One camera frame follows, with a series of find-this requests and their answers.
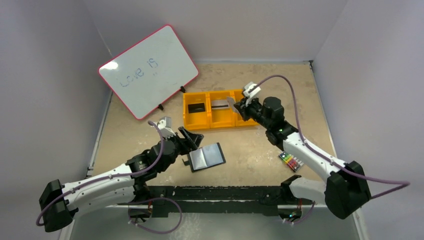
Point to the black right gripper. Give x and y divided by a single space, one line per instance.
245 109

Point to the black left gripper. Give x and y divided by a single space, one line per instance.
192 139

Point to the white credit card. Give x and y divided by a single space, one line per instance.
231 102

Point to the black leather card holder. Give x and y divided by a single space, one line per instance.
205 157

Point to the yellow three-compartment tray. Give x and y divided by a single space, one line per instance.
212 119

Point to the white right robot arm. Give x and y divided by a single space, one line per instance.
343 187

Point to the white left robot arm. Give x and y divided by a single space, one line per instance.
61 203

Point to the silver card in tray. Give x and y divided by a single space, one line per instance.
219 104

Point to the black card in tray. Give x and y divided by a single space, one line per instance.
196 108

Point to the pack of coloured markers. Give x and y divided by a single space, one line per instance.
290 161

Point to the pink framed whiteboard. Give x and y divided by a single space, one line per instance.
150 72

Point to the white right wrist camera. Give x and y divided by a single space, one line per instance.
250 90

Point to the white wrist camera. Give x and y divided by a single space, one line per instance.
165 127
250 90

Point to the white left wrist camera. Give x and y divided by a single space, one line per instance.
165 127

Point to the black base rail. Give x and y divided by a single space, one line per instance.
268 201

